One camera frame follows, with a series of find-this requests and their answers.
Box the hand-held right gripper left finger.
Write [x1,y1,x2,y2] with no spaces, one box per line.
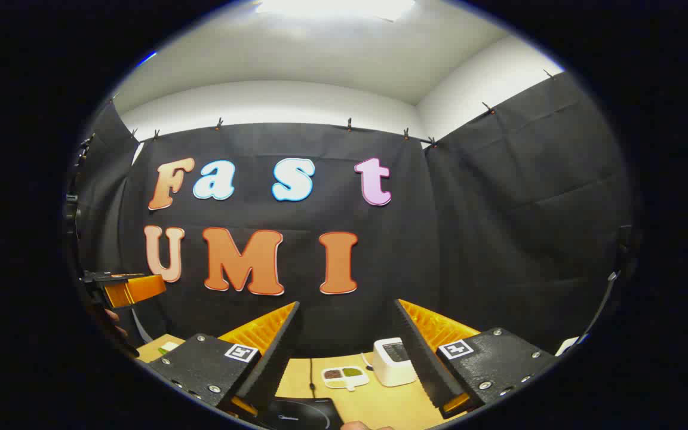
[148,300,303,419]

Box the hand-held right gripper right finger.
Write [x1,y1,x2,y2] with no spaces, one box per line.
[393,299,560,419]

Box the black induction cooktop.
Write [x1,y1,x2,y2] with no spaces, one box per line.
[257,397,345,430]

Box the white rectangular box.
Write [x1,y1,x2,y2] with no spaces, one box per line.
[373,337,417,387]

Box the white three-part seasoning dish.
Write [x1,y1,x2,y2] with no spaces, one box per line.
[321,365,370,392]

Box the row of black cloth clips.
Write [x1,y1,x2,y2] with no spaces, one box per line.
[130,69,555,148]

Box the ceiling light panel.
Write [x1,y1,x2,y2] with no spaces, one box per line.
[254,0,416,22]

